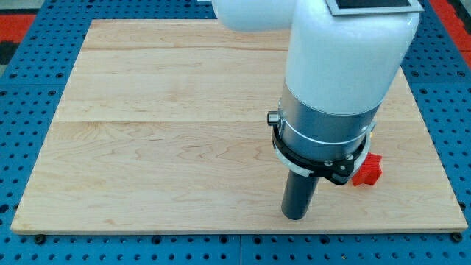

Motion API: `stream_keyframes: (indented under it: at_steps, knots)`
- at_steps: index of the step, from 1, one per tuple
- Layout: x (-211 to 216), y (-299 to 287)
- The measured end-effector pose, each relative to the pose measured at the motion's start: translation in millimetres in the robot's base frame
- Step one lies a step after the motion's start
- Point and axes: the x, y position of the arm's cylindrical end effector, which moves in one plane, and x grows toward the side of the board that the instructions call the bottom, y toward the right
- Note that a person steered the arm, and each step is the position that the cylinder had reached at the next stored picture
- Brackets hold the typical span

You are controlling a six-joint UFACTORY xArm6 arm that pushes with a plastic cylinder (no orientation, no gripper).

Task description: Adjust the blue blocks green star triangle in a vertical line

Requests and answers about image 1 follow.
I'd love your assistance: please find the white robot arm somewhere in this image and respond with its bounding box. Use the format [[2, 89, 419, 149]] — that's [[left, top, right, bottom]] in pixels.
[[212, 0, 422, 160]]

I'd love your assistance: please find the red star block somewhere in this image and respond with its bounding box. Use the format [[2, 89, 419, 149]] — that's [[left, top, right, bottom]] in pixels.
[[352, 152, 383, 186]]

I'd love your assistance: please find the light wooden board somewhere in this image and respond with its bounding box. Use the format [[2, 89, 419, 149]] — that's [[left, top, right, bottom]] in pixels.
[[11, 20, 467, 235]]

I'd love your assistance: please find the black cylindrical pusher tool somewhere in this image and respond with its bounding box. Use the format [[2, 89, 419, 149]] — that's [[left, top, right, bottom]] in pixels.
[[281, 171, 319, 220]]

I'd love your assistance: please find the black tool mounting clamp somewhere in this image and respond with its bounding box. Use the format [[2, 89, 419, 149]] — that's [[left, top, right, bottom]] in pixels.
[[266, 110, 376, 186]]

